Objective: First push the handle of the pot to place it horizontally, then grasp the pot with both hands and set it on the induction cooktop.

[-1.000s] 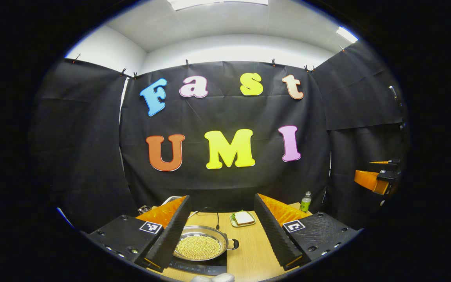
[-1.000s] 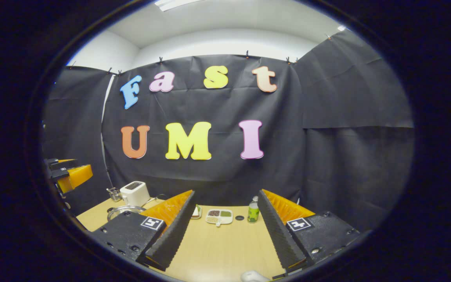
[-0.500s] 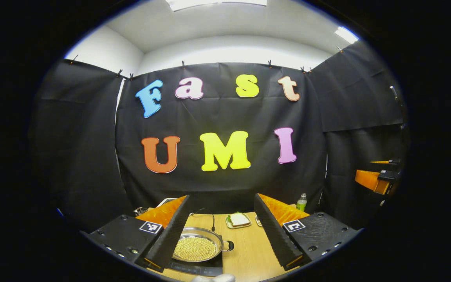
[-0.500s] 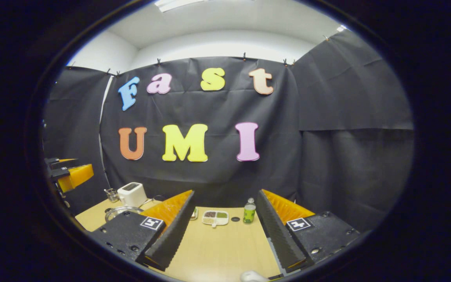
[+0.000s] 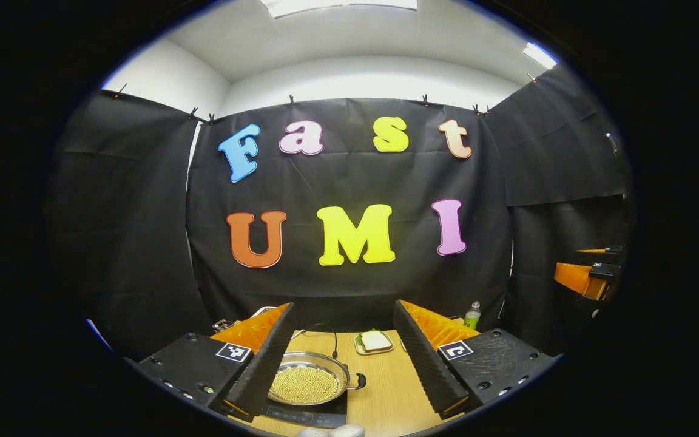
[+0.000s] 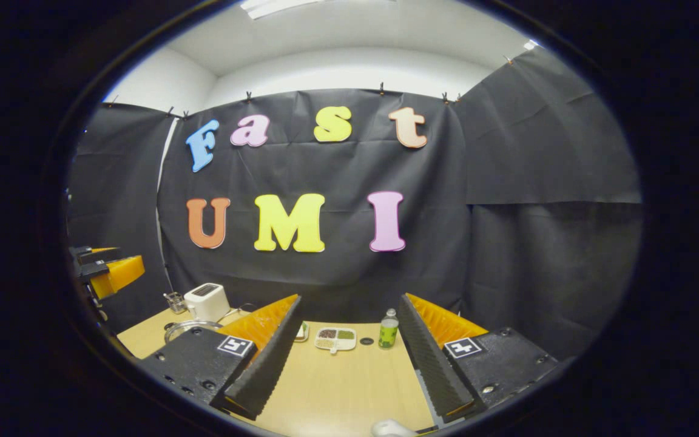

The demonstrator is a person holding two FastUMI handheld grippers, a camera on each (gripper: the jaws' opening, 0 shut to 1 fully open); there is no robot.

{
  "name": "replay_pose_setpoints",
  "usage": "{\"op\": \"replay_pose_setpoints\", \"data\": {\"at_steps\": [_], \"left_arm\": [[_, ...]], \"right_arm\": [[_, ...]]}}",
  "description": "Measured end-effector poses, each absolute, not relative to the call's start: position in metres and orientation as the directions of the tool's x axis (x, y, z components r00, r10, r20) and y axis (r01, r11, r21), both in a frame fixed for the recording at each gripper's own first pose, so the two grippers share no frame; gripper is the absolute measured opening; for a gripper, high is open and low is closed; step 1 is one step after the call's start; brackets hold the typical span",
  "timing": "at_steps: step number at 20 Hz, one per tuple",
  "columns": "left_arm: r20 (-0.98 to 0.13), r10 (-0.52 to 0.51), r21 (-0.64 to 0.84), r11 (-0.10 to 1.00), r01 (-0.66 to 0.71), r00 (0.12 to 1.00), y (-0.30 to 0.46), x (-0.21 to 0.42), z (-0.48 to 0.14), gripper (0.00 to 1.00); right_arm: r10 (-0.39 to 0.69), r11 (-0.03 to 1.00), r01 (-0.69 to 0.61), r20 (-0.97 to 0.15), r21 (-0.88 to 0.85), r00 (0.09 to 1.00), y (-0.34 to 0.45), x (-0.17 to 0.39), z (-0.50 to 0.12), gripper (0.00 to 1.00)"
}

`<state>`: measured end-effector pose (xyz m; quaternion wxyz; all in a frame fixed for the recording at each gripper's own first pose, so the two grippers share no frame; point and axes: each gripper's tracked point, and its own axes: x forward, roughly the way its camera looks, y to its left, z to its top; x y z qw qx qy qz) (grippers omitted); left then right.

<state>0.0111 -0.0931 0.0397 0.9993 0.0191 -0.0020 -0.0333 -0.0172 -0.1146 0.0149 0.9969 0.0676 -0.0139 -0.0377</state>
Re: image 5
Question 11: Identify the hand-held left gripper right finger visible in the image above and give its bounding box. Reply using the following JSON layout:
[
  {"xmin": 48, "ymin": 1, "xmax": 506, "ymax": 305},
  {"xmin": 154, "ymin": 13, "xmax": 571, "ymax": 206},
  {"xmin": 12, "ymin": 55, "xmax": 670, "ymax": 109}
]
[{"xmin": 393, "ymin": 299, "xmax": 559, "ymax": 421}]

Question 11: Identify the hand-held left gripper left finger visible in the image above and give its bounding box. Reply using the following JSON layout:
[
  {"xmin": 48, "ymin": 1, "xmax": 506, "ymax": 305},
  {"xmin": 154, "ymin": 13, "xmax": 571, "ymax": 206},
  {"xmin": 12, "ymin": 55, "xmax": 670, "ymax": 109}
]
[{"xmin": 134, "ymin": 302, "xmax": 295, "ymax": 422}]

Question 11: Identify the pile of soybeans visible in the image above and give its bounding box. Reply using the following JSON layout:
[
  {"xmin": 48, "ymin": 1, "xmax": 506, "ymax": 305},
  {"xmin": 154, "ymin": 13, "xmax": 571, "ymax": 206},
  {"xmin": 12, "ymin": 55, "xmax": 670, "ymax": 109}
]
[{"xmin": 271, "ymin": 366, "xmax": 340, "ymax": 404}]

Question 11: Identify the stainless steel pot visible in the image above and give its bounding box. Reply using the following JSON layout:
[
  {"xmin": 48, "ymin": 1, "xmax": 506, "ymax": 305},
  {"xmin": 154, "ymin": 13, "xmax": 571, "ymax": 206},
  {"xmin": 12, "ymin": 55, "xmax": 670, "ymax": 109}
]
[{"xmin": 268, "ymin": 351, "xmax": 367, "ymax": 406}]

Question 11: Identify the black induction cooktop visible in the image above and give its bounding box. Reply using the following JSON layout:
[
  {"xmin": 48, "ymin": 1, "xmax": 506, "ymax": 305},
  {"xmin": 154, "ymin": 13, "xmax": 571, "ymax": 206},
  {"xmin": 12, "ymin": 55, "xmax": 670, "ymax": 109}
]
[{"xmin": 262, "ymin": 391, "xmax": 348, "ymax": 429}]

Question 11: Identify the sandwich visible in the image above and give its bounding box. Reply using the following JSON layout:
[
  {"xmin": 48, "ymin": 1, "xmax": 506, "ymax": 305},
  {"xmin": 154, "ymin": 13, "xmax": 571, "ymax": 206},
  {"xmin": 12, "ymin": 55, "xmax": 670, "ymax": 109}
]
[{"xmin": 359, "ymin": 330, "xmax": 394, "ymax": 353}]

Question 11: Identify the small white plate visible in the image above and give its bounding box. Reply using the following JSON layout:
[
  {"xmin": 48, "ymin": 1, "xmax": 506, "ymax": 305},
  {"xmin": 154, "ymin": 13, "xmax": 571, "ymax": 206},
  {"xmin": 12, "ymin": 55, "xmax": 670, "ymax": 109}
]
[{"xmin": 354, "ymin": 333, "xmax": 396, "ymax": 356}]

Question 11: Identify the black backdrop cloth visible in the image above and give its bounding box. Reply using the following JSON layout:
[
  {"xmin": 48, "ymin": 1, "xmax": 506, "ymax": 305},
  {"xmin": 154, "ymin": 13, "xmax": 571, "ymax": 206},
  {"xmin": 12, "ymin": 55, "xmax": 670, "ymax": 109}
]
[{"xmin": 49, "ymin": 67, "xmax": 635, "ymax": 362}]

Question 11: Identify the small ceiling light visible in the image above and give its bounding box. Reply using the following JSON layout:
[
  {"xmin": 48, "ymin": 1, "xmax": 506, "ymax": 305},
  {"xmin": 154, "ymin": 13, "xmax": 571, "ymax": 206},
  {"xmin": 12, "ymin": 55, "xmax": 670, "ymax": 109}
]
[{"xmin": 522, "ymin": 41, "xmax": 558, "ymax": 69}]

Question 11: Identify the large ceiling light panel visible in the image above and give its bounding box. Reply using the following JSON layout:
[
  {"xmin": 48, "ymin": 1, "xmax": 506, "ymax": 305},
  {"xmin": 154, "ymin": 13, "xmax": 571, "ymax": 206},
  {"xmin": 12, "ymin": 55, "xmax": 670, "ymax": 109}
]
[{"xmin": 262, "ymin": 0, "xmax": 418, "ymax": 19}]

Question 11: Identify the black power cable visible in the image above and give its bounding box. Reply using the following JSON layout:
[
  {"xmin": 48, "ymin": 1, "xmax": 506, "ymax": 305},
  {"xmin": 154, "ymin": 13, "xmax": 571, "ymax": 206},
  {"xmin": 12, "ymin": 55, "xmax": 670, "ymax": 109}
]
[{"xmin": 292, "ymin": 323, "xmax": 339, "ymax": 359}]

